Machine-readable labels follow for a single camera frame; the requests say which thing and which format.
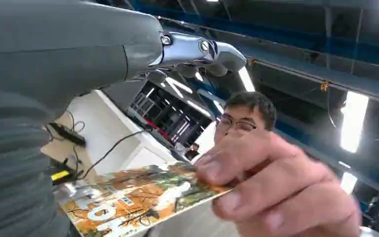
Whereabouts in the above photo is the person's hand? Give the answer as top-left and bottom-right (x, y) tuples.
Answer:
(194, 129), (363, 237)

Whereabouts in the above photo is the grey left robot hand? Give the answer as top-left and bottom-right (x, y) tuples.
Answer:
(0, 0), (248, 116)

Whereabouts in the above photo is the orange printed card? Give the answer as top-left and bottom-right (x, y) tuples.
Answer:
(58, 162), (233, 237)

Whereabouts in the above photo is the ceiling light panel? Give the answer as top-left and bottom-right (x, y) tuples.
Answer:
(340, 91), (370, 154)
(238, 66), (256, 92)
(340, 172), (358, 196)

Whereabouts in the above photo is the person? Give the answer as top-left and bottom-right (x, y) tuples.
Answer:
(214, 91), (277, 145)

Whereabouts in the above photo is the black power strip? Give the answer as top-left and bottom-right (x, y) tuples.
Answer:
(49, 122), (86, 147)

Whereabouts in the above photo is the black yellow-labelled device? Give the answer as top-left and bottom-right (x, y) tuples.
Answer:
(50, 158), (79, 187)

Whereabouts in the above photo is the black cable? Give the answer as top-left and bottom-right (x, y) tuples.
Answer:
(75, 129), (148, 181)

